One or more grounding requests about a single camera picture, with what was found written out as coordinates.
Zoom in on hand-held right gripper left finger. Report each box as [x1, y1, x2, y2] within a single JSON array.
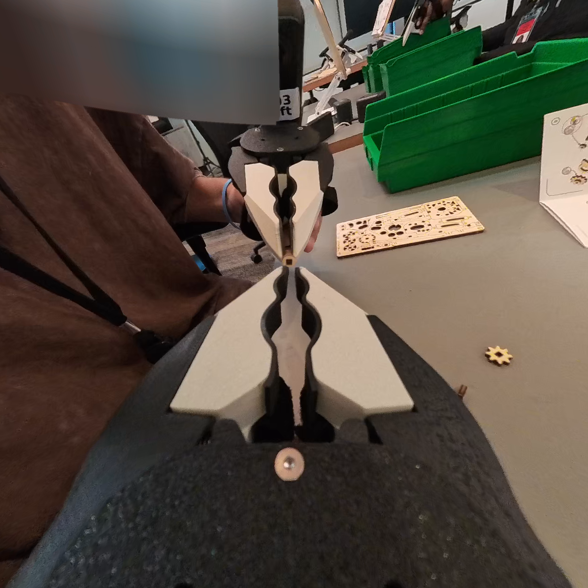
[[169, 266, 289, 443]]

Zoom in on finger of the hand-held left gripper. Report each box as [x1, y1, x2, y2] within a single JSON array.
[[243, 162, 283, 262], [288, 160, 323, 259]]

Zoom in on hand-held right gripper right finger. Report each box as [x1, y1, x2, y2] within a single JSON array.
[[295, 267, 415, 430]]

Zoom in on person's left forearm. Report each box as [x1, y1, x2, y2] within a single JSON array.
[[188, 174, 230, 227]]

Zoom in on white jointed arm stand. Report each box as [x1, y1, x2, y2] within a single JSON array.
[[303, 43, 366, 126]]

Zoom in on grey desk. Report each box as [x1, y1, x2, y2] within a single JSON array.
[[294, 83, 588, 588]]

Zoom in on person's left hand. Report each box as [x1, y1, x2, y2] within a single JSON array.
[[303, 213, 323, 254]]

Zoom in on blue wristband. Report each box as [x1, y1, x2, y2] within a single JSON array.
[[221, 178, 241, 231]]

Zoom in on black box device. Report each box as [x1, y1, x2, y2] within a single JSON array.
[[356, 91, 387, 123]]

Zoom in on plywood parts sheet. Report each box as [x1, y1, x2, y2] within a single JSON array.
[[336, 196, 486, 258]]

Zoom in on person in brown shirt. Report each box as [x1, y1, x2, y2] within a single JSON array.
[[0, 94, 258, 563]]

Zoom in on green plastic bin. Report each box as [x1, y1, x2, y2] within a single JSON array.
[[362, 17, 484, 98], [362, 39, 588, 194]]

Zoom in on white instruction leaflet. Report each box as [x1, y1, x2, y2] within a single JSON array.
[[538, 103, 588, 249]]

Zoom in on black lanyard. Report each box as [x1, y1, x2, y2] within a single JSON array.
[[0, 177, 173, 364]]

